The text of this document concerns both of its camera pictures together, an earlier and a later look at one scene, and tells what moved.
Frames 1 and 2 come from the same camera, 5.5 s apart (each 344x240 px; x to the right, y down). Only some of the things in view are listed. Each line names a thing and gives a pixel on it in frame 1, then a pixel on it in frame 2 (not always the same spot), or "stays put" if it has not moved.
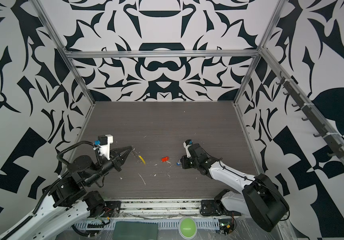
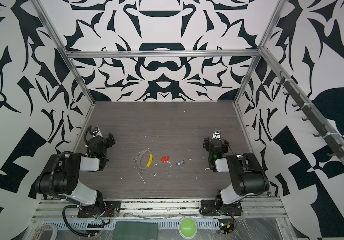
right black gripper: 184,163 -> 208,144
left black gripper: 116,159 -> 108,143
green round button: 187,227 stays put
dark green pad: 135,230 stays put
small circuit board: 226,226 stays put
